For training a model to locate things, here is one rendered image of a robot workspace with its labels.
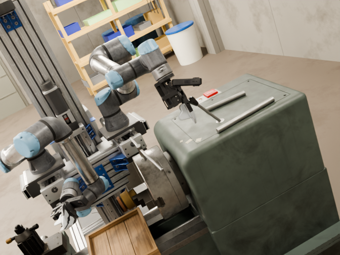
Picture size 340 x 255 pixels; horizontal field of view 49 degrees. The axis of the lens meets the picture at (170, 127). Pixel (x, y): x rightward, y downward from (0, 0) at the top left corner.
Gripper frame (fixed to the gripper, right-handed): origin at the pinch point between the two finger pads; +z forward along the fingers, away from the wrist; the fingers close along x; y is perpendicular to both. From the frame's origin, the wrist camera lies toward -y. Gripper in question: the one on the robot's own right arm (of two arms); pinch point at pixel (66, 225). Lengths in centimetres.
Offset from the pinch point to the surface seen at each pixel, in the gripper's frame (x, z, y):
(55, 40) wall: 17, -829, 143
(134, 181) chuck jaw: -9.0, -16.9, -28.1
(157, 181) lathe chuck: -8.3, -4.2, -39.4
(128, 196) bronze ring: -10.6, -12.0, -23.4
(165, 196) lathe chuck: -15.0, -1.9, -38.9
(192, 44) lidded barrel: -113, -548, -115
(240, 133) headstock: -10, -3, -78
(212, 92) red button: -7, -46, -80
